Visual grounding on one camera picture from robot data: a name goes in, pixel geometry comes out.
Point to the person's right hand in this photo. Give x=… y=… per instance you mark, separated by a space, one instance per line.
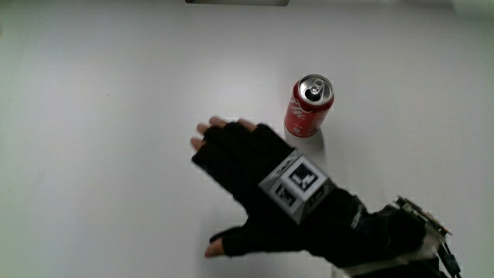
x=247 y=170

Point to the red cola can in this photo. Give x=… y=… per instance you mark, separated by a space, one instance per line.
x=306 y=112

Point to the green circuit board wrist module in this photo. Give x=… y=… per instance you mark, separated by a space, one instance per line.
x=424 y=218

